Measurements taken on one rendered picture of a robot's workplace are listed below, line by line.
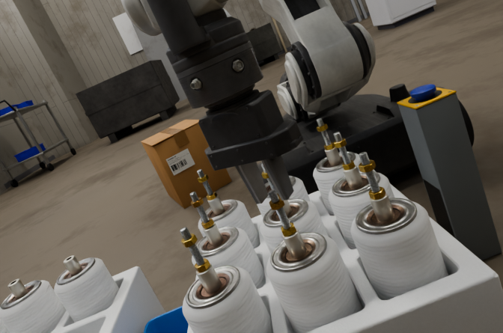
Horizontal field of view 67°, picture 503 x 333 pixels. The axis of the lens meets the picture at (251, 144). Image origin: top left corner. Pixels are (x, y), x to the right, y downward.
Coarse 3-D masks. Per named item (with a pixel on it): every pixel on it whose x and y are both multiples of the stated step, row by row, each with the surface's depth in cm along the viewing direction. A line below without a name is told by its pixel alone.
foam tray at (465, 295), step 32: (256, 224) 78; (352, 256) 55; (448, 256) 47; (448, 288) 43; (480, 288) 42; (288, 320) 51; (352, 320) 44; (384, 320) 42; (416, 320) 42; (448, 320) 43; (480, 320) 43
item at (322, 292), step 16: (336, 256) 46; (272, 272) 47; (288, 272) 45; (304, 272) 44; (320, 272) 44; (336, 272) 46; (288, 288) 45; (304, 288) 44; (320, 288) 44; (336, 288) 45; (352, 288) 48; (288, 304) 47; (304, 304) 45; (320, 304) 45; (336, 304) 45; (352, 304) 47; (304, 320) 46; (320, 320) 45
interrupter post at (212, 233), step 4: (208, 228) 59; (212, 228) 59; (216, 228) 59; (204, 232) 59; (208, 232) 59; (212, 232) 59; (216, 232) 59; (208, 236) 59; (212, 236) 59; (216, 236) 59; (220, 236) 60; (208, 240) 60; (212, 240) 59; (216, 240) 59; (220, 240) 59; (212, 244) 59; (216, 244) 59
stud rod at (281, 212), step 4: (268, 192) 46; (272, 192) 46; (276, 192) 46; (272, 196) 46; (276, 196) 46; (272, 200) 46; (276, 200) 46; (280, 208) 46; (276, 212) 47; (280, 212) 46; (284, 212) 47; (280, 216) 47; (284, 216) 47; (280, 220) 47; (284, 220) 47; (288, 220) 47; (284, 224) 47; (288, 224) 47; (284, 228) 47
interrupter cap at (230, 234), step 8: (224, 232) 62; (232, 232) 61; (200, 240) 62; (224, 240) 60; (232, 240) 58; (200, 248) 60; (208, 248) 59; (216, 248) 58; (224, 248) 57; (208, 256) 57
